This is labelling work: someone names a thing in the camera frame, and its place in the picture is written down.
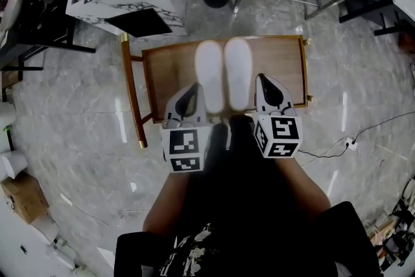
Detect white round bin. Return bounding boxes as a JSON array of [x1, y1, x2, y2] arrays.
[[32, 213, 59, 244], [0, 151, 29, 179], [0, 102, 17, 127]]

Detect person's black printed shirt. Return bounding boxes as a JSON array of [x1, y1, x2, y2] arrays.
[[113, 200, 380, 277]]

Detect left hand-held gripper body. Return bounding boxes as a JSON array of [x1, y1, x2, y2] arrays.
[[161, 115, 214, 174]]

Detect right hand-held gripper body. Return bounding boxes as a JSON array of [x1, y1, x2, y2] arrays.
[[253, 108, 304, 160]]

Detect person's black trousers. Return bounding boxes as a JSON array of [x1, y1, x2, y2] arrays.
[[181, 115, 325, 228]]

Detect black metal table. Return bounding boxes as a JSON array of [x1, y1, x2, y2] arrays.
[[0, 0, 97, 75]]

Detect person's left forearm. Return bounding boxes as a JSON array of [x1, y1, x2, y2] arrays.
[[142, 170, 192, 234]]

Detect black floor cable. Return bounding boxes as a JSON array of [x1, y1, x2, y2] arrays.
[[298, 110, 415, 160]]

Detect brown cardboard box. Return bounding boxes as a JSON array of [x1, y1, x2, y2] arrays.
[[0, 171, 49, 224]]

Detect wooden shoe rack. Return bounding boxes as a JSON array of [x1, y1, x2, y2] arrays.
[[120, 32, 316, 149]]

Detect person's right forearm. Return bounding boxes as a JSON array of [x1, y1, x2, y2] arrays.
[[275, 155, 331, 221]]

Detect white power strip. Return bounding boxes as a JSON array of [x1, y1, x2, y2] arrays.
[[343, 138, 361, 152]]

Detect white insole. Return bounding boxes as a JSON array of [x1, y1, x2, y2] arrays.
[[224, 37, 254, 112], [194, 40, 225, 114]]

